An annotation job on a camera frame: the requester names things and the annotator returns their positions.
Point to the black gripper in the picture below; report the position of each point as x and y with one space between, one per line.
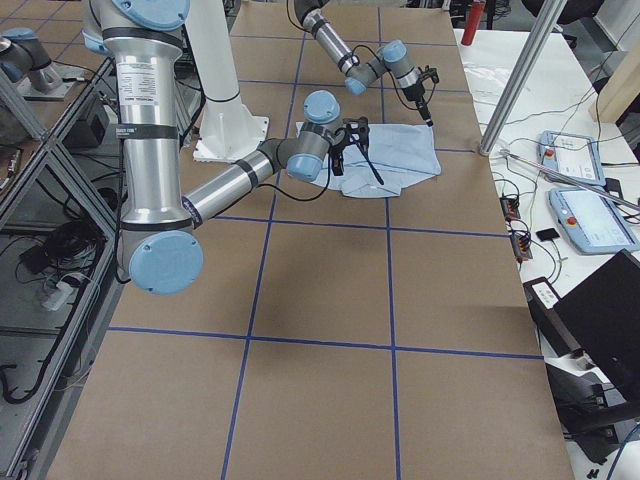
338 149
415 93

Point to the light blue button-up shirt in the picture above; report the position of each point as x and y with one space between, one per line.
399 156

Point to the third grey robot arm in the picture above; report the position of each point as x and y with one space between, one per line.
29 67

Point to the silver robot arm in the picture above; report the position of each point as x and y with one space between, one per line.
391 58
155 244

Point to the red cylinder bottle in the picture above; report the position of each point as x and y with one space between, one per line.
473 21

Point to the far blue teach pendant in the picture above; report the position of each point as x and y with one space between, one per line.
573 155

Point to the blue teach pendant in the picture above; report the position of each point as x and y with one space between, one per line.
591 222
573 155

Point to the near blue teach pendant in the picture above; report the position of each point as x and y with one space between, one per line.
591 222

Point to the metal reacher rod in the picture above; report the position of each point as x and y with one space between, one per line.
569 180

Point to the black monitor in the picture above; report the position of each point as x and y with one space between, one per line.
600 316

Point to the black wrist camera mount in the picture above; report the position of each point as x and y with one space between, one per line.
357 130
430 73

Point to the white camera mast base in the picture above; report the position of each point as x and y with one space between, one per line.
228 130

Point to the aluminium frame post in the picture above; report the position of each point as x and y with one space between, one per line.
533 46

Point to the aluminium frame side rack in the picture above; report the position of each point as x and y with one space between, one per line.
58 289

